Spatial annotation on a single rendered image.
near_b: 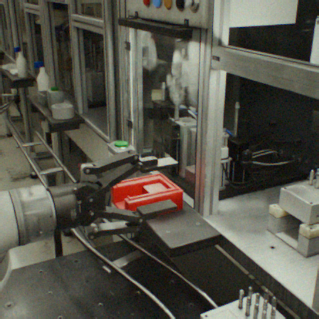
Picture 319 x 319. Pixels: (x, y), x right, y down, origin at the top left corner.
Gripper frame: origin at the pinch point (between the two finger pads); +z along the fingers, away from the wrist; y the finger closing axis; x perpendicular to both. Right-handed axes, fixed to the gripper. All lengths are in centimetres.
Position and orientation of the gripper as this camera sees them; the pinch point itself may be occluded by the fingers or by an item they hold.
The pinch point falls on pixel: (161, 186)
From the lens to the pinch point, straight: 80.3
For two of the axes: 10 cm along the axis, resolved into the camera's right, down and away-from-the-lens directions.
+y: 0.0, -9.2, -3.9
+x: -4.5, -3.5, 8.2
